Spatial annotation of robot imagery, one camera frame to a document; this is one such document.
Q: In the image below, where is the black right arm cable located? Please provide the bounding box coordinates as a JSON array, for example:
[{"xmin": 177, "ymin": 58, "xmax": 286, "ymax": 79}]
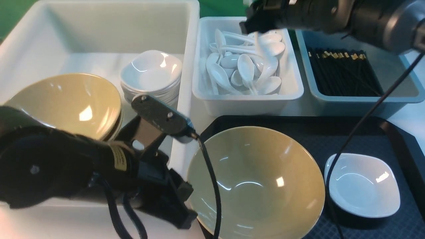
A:
[{"xmin": 325, "ymin": 51, "xmax": 425, "ymax": 239}]

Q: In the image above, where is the white spoon top long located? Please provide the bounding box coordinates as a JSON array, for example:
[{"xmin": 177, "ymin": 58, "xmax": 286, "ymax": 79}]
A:
[{"xmin": 222, "ymin": 32, "xmax": 283, "ymax": 46}]

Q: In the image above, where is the olive noodle bowl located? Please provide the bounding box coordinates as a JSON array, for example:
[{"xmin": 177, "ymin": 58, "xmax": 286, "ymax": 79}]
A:
[{"xmin": 205, "ymin": 126, "xmax": 325, "ymax": 239}]

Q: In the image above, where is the pile of black chopsticks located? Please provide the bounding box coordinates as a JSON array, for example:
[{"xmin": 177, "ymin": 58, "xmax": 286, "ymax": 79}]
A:
[{"xmin": 307, "ymin": 47, "xmax": 384, "ymax": 97}]

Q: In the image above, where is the black textured serving tray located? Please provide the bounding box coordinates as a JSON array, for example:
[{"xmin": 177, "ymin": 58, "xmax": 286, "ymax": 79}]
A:
[{"xmin": 201, "ymin": 116, "xmax": 425, "ymax": 239}]

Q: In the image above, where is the stack of white sauce dishes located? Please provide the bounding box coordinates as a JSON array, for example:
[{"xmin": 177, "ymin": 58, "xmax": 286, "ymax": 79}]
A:
[{"xmin": 120, "ymin": 50, "xmax": 183, "ymax": 105}]

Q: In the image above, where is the blue-grey chopstick bin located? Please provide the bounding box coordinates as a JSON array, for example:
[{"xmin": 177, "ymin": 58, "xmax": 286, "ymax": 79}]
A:
[{"xmin": 296, "ymin": 30, "xmax": 424, "ymax": 119}]

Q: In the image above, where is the white spoon left lower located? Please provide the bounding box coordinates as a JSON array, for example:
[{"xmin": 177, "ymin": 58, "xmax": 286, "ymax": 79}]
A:
[{"xmin": 209, "ymin": 63, "xmax": 242, "ymax": 95}]

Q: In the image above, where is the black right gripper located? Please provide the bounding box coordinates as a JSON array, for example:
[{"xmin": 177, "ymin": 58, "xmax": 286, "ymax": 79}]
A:
[{"xmin": 239, "ymin": 0, "xmax": 293, "ymax": 35}]

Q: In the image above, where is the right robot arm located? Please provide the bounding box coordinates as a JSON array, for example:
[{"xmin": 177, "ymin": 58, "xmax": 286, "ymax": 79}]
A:
[{"xmin": 239, "ymin": 0, "xmax": 425, "ymax": 54}]

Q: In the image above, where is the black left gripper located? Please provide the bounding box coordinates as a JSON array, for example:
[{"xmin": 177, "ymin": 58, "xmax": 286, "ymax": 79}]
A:
[{"xmin": 115, "ymin": 116, "xmax": 197, "ymax": 229}]

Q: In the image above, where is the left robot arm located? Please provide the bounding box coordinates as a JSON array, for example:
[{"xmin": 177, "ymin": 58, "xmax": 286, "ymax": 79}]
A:
[{"xmin": 0, "ymin": 106, "xmax": 198, "ymax": 229}]

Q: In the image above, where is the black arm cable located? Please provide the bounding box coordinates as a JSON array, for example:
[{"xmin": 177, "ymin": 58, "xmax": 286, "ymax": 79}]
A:
[
  {"xmin": 93, "ymin": 131, "xmax": 222, "ymax": 239},
  {"xmin": 325, "ymin": 51, "xmax": 425, "ymax": 239}
]

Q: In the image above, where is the white spoon right lower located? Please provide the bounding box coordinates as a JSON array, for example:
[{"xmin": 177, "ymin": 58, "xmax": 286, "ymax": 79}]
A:
[{"xmin": 254, "ymin": 76, "xmax": 282, "ymax": 95}]

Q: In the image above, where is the large white plastic tub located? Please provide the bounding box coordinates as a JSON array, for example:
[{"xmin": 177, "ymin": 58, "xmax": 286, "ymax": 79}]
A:
[{"xmin": 0, "ymin": 0, "xmax": 200, "ymax": 116}]

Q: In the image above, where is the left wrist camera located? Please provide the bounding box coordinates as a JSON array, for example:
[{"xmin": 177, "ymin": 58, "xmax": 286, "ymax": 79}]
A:
[{"xmin": 131, "ymin": 94, "xmax": 196, "ymax": 144}]

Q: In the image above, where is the white sauce dish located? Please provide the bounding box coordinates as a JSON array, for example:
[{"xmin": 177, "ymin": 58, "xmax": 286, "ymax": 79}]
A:
[{"xmin": 329, "ymin": 153, "xmax": 401, "ymax": 219}]

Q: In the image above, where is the white spoon upper horizontal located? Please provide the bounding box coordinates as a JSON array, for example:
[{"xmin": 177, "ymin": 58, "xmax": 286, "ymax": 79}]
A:
[{"xmin": 210, "ymin": 42, "xmax": 286, "ymax": 56}]

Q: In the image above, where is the top olive bowl in stack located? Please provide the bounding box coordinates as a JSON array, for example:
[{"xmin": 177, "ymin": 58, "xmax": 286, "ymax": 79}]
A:
[{"xmin": 5, "ymin": 74, "xmax": 122, "ymax": 141}]

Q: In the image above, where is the white spoon centre upright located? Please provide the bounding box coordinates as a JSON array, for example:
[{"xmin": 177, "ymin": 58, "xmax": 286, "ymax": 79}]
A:
[{"xmin": 238, "ymin": 54, "xmax": 258, "ymax": 95}]

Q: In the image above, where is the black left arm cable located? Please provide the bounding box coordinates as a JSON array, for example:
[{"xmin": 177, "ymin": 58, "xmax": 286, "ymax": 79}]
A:
[{"xmin": 93, "ymin": 131, "xmax": 222, "ymax": 239}]

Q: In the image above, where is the stack of olive bowls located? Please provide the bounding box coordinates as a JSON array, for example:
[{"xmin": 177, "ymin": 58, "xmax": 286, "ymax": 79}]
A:
[{"xmin": 103, "ymin": 110, "xmax": 123, "ymax": 142}]

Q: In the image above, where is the white spoon bin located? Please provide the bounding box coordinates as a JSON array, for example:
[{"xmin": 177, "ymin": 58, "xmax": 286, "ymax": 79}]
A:
[{"xmin": 192, "ymin": 17, "xmax": 304, "ymax": 117}]

